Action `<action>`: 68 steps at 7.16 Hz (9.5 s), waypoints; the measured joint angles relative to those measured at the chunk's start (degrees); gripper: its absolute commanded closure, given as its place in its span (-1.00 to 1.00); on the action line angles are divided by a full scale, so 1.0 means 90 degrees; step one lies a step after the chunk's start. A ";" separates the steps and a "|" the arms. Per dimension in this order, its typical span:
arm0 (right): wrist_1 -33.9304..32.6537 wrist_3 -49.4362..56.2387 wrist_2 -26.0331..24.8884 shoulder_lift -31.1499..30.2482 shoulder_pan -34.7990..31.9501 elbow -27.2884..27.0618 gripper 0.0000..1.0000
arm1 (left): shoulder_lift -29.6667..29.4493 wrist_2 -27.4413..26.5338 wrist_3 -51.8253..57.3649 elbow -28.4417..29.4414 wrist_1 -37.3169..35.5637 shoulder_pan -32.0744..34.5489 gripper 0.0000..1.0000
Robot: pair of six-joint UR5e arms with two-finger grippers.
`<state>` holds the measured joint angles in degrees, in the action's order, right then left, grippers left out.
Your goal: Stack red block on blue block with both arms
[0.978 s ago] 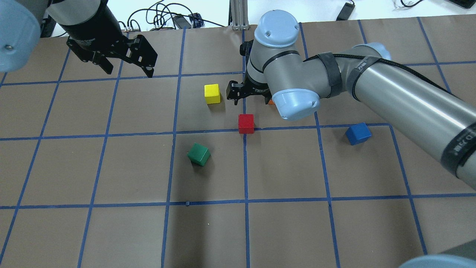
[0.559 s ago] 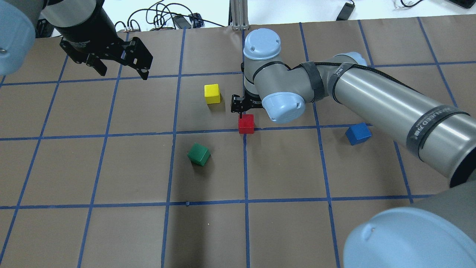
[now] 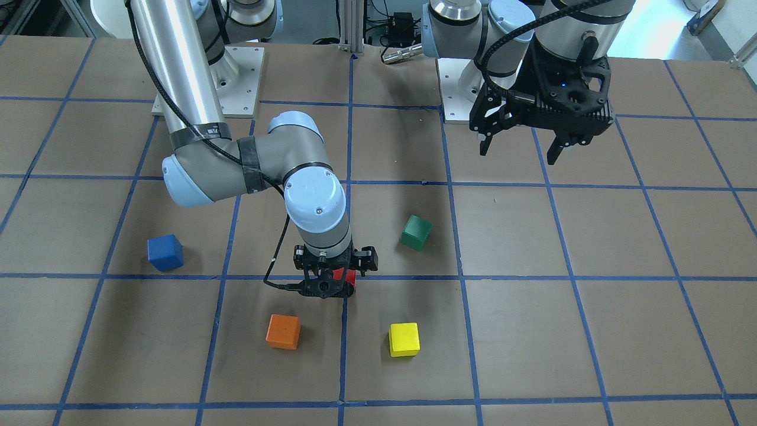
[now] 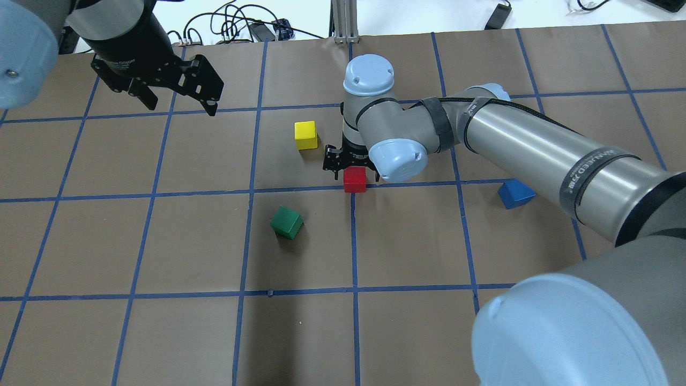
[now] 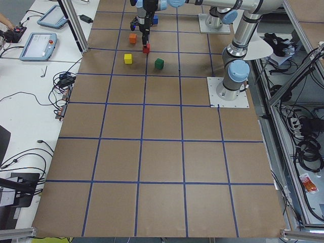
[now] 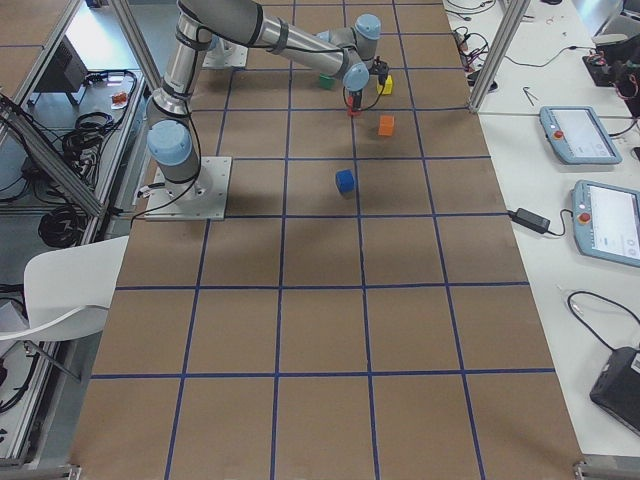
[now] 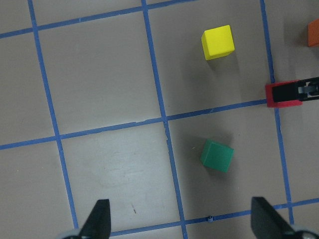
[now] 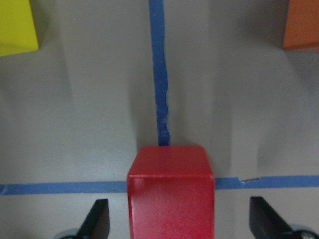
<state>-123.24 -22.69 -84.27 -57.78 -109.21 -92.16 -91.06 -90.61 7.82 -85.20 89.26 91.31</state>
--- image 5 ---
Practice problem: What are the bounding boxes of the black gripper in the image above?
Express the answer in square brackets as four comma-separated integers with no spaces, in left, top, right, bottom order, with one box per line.
[137,7,155,48]

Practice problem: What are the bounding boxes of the red wooden block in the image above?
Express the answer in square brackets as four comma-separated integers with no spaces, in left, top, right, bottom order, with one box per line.
[142,43,150,54]

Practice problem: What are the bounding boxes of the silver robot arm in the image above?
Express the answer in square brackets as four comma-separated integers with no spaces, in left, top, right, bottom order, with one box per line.
[130,0,283,101]
[205,6,238,29]

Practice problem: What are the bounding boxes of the orange wooden block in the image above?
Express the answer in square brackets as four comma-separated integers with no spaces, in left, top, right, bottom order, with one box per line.
[129,33,137,44]

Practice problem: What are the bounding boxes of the blue wooden block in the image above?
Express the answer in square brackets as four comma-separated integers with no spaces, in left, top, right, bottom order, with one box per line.
[152,15,158,25]

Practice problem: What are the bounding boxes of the yellow wooden block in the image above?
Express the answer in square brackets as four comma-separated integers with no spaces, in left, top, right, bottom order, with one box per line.
[124,54,133,64]

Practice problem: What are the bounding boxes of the green wooden block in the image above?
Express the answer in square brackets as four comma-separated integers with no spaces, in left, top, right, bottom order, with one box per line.
[154,58,165,70]

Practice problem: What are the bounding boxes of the black power adapter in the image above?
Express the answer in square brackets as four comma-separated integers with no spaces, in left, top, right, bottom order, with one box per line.
[79,15,93,23]

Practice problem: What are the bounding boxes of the far blue teach pendant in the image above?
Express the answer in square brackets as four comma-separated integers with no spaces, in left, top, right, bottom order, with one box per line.
[37,5,67,29]

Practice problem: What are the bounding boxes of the blue teach pendant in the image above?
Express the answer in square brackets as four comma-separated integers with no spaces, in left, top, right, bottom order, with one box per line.
[19,32,58,61]
[37,5,67,29]

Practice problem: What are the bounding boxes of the near blue teach pendant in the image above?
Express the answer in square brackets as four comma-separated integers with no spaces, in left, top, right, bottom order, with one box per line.
[19,32,58,61]

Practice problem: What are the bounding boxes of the brown paper mat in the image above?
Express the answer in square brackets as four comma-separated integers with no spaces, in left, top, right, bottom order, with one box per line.
[33,1,285,237]

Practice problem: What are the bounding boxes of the red snack packet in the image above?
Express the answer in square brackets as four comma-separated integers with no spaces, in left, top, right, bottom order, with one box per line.
[299,173,318,194]

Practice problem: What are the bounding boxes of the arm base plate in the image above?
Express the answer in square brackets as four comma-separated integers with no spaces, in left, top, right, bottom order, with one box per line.
[198,14,231,34]
[207,77,250,108]

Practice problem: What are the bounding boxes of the aluminium frame post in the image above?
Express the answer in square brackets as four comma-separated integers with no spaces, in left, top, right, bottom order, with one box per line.
[58,0,89,53]

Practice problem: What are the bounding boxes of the black camera stand base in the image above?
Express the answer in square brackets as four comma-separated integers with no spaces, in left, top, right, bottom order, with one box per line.
[1,173,40,208]

